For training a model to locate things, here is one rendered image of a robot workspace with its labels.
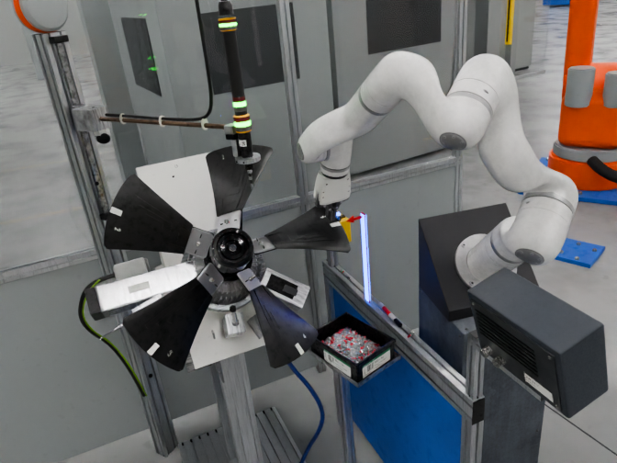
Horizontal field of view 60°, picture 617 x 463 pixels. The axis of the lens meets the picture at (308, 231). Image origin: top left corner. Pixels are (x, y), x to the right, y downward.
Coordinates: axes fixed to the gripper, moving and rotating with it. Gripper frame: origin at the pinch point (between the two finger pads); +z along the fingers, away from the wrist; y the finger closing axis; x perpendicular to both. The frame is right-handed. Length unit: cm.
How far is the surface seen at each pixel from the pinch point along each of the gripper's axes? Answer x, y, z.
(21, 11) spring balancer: -73, 70, -43
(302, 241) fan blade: 3.8, 11.0, 4.5
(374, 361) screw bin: 34.7, 0.9, 29.7
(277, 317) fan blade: 18.4, 24.8, 16.6
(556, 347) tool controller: 75, -7, -23
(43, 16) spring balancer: -73, 64, -41
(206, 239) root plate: -4.8, 37.4, 2.0
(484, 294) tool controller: 56, -8, -17
